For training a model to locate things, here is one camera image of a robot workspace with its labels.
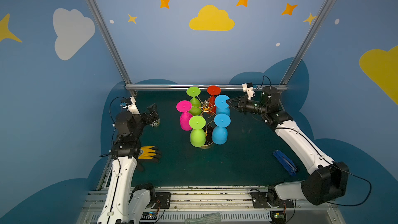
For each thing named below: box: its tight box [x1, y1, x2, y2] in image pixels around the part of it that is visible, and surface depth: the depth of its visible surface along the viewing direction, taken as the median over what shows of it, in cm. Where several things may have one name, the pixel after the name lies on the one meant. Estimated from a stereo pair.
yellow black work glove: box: [137, 145, 162, 161], surface depth 89 cm
